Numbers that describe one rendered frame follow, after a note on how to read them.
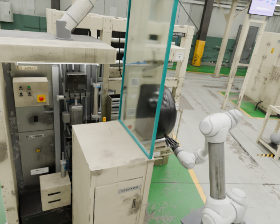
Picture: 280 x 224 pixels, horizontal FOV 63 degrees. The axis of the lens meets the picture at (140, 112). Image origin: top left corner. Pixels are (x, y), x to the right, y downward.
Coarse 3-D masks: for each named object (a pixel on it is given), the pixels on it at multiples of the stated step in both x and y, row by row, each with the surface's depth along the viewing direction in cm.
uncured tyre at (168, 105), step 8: (168, 96) 214; (168, 104) 210; (160, 112) 206; (168, 112) 210; (176, 112) 217; (160, 120) 207; (168, 120) 212; (160, 128) 212; (168, 128) 217; (160, 136) 225
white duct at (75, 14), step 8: (80, 0) 183; (88, 0) 184; (96, 0) 189; (72, 8) 184; (80, 8) 184; (88, 8) 188; (64, 16) 184; (72, 16) 184; (80, 16) 188; (72, 24) 187
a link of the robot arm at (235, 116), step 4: (224, 112) 151; (228, 112) 151; (232, 112) 149; (236, 112) 148; (232, 116) 148; (236, 116) 147; (240, 116) 149; (232, 120) 147; (236, 120) 148; (232, 124) 147; (236, 124) 151; (232, 128) 155
